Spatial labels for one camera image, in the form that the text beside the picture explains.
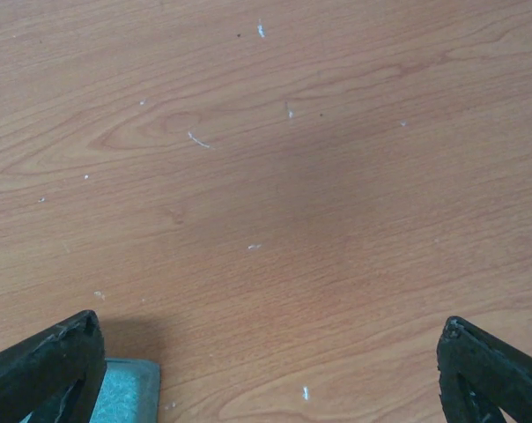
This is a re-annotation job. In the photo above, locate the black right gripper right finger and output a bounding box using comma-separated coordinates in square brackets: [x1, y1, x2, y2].
[437, 316, 532, 422]

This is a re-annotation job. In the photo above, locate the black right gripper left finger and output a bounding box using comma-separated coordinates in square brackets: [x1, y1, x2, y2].
[0, 310, 107, 422]

